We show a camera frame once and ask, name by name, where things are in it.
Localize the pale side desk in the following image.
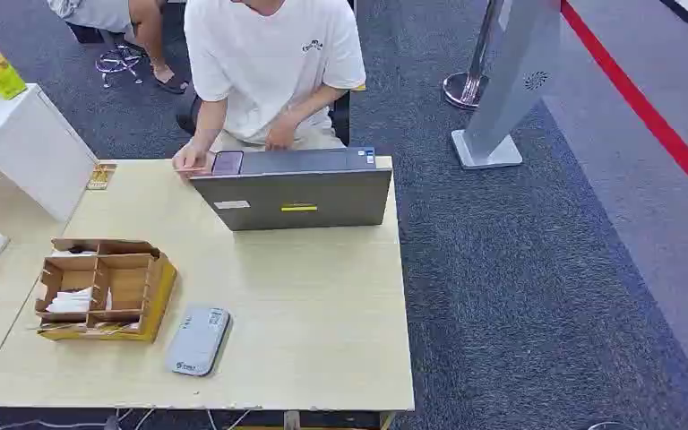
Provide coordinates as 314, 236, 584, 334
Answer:
0, 168, 67, 407

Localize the grey laptop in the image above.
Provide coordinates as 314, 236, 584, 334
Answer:
188, 147, 394, 232

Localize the white cable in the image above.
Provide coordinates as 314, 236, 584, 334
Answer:
0, 408, 157, 430

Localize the smartphone with purple screen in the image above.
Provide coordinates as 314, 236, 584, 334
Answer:
211, 150, 245, 176

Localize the wooden card box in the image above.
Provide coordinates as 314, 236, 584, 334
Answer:
34, 237, 177, 344

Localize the seated person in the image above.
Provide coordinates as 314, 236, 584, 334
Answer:
46, 0, 190, 95

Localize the chrome chair base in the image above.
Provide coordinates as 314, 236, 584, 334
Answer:
95, 45, 146, 89

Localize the white cards stack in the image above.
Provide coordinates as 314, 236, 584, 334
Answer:
45, 287, 95, 314

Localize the red floor tape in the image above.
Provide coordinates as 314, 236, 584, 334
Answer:
560, 0, 688, 215

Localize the chrome stanchion post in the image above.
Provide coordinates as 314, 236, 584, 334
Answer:
443, 0, 505, 111

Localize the person in white shirt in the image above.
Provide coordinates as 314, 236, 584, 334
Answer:
171, 0, 367, 176

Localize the pale wooden desk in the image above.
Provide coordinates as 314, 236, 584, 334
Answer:
0, 156, 415, 412

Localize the grey standing sign board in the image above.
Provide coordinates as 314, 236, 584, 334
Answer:
451, 0, 563, 171

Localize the white cabinet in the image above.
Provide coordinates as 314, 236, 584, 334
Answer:
0, 83, 100, 223

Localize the small wooden card holder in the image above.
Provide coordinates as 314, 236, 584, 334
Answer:
86, 163, 118, 191

